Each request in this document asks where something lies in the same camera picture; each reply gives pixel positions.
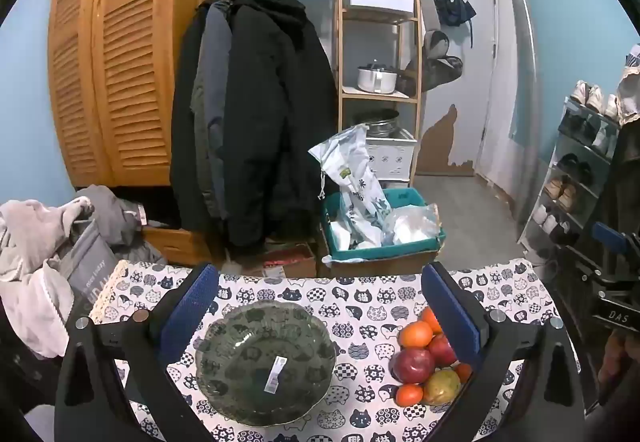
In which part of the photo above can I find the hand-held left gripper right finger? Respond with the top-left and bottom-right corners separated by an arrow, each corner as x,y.
421,262 -> 586,442

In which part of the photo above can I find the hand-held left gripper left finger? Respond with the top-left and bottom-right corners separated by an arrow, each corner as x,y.
54,263 -> 221,442

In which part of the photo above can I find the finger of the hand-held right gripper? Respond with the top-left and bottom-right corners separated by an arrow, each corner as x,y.
591,221 -> 640,259

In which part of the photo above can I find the medium orange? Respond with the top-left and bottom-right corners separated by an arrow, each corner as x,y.
420,306 -> 443,335

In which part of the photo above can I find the red apple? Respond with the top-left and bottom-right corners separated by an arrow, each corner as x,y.
427,333 -> 458,368
390,347 -> 437,384

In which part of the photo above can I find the large orange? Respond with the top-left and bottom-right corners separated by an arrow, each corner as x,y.
397,320 -> 434,349

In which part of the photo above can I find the green glass bowl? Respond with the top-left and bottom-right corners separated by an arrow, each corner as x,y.
195,300 -> 337,428

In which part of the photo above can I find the yellow mango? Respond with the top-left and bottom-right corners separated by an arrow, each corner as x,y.
422,367 -> 462,407

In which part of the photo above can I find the person's right hand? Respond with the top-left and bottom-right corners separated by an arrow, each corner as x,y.
597,333 -> 640,418

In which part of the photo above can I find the wooden drawer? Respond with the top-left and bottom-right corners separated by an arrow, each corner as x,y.
142,226 -> 211,269

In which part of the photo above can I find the metal shoe rack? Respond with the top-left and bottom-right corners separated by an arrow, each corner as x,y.
517,94 -> 626,267

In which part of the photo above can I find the brown cardboard box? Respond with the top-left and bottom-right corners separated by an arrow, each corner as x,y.
320,222 -> 443,277

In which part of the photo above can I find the cat print tablecloth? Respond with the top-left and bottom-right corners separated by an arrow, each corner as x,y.
90,259 -> 581,442

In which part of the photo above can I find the teal plastic bin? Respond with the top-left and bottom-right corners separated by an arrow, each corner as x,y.
322,187 -> 447,263

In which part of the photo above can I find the clear plastic bag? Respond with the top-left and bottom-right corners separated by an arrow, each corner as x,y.
382,204 -> 441,245

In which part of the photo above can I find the cardboard box with red print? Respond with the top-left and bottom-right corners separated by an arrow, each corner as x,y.
235,242 -> 318,279

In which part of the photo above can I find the grey clothing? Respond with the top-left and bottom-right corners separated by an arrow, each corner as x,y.
72,184 -> 166,267

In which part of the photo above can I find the row of shoes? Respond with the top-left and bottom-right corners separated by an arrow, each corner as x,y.
532,80 -> 621,247

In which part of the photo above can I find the printed plastic bag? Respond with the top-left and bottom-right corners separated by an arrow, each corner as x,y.
308,124 -> 393,247

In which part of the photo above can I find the white lattice basket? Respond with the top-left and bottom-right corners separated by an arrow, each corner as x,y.
365,129 -> 418,181

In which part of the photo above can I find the white door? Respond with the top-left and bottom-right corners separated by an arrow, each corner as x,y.
425,0 -> 501,177

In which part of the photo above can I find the silver pipe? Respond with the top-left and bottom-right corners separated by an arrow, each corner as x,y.
500,0 -> 543,223

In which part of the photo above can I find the black hooded coat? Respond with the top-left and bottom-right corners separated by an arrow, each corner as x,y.
227,0 -> 341,247

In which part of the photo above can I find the grey jacket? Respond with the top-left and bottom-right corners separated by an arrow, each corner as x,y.
192,2 -> 236,223

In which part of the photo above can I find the grey hanging bag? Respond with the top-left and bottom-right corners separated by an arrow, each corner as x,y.
405,29 -> 465,92

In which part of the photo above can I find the wooden louvered wardrobe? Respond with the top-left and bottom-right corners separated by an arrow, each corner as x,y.
47,0 -> 211,187

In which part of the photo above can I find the steel cooking pot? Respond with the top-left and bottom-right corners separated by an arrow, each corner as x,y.
356,63 -> 399,94

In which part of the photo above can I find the bamboo shelf rack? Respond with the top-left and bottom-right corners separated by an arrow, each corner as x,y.
192,0 -> 426,187

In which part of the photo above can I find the dark blue umbrella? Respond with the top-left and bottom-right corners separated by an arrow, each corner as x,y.
434,0 -> 477,47

